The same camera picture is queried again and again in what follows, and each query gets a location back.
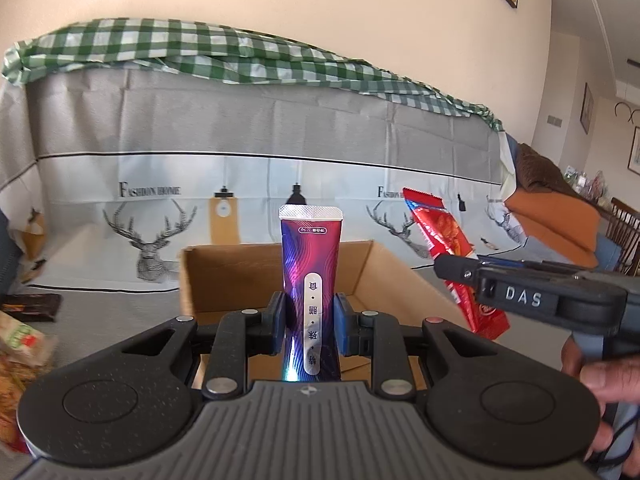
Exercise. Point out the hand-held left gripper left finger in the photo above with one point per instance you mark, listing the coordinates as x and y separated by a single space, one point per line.
279 322

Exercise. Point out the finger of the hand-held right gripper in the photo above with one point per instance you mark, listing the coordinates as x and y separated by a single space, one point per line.
457 269
530 265

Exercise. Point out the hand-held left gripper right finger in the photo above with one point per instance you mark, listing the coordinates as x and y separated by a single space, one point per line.
342 322

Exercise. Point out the red snack packet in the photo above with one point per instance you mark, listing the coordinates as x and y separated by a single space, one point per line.
440 232

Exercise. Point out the purple toothpaste tube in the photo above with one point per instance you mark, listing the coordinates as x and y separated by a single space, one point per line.
311 270

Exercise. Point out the cardboard box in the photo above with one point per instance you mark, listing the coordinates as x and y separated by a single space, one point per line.
240 270

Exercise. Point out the green white snack packet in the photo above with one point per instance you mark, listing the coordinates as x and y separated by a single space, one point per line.
22 337

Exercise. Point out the person's right hand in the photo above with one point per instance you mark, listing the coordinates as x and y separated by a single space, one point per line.
607 382

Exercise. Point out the orange cushion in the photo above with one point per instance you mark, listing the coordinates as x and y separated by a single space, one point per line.
555 222

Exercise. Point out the wooden chair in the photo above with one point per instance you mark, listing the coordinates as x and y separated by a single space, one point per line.
625 235

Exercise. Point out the brown blanket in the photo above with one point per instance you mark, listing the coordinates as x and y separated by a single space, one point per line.
545 170

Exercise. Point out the grey deer print cover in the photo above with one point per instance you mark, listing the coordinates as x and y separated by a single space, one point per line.
150 135

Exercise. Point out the dark brown snack packet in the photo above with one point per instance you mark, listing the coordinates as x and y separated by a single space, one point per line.
30 307

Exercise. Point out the orange patterned snack packet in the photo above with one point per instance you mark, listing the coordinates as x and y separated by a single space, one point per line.
11 390

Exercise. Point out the blue grey sofa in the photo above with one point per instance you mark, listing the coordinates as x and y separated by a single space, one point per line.
7 255

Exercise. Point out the green checked cloth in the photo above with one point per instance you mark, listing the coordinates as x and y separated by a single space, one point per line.
210 50

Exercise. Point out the wall switch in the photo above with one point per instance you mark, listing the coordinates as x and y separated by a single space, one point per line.
553 120

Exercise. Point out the small framed wall picture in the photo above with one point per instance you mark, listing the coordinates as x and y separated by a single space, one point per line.
586 107

